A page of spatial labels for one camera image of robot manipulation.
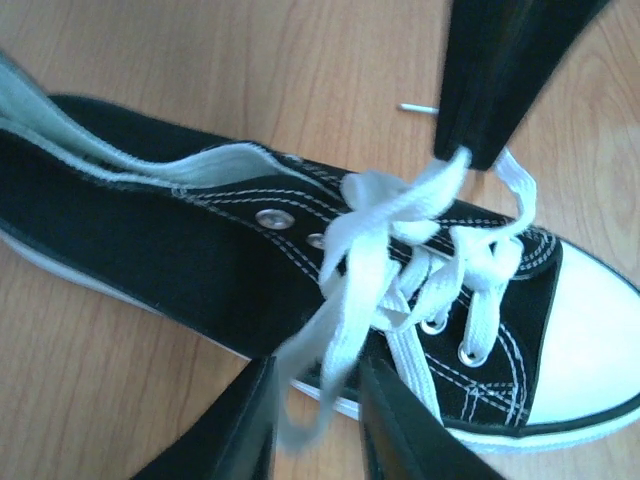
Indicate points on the white shoelace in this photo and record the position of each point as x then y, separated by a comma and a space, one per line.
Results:
377, 274

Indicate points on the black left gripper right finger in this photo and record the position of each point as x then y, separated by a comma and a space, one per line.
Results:
402, 439

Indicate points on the black canvas sneaker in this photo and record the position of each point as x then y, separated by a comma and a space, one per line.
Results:
226, 238

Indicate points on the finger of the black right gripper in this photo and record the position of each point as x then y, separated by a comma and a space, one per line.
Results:
548, 32
457, 95

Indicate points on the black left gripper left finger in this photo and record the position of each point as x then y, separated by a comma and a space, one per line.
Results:
233, 439

